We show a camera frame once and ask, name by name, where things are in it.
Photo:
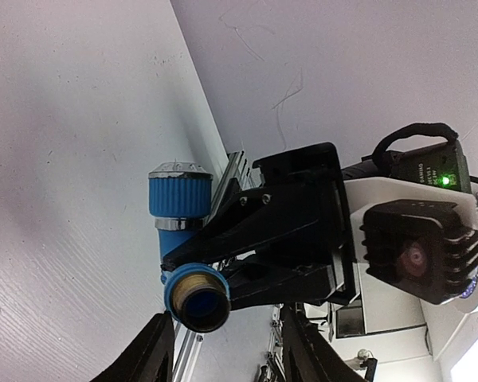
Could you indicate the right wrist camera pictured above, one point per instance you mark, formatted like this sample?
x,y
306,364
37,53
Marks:
x,y
420,247

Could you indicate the blue water faucet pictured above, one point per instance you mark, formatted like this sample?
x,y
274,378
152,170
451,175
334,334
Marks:
x,y
183,223

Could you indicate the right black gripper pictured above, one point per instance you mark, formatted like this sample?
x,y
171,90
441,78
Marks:
x,y
299,220

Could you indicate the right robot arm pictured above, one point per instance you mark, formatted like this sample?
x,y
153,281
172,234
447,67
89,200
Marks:
x,y
422,162

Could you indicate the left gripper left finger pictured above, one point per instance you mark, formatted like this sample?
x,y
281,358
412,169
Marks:
x,y
149,357

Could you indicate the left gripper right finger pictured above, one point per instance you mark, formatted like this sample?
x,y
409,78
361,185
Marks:
x,y
307,356

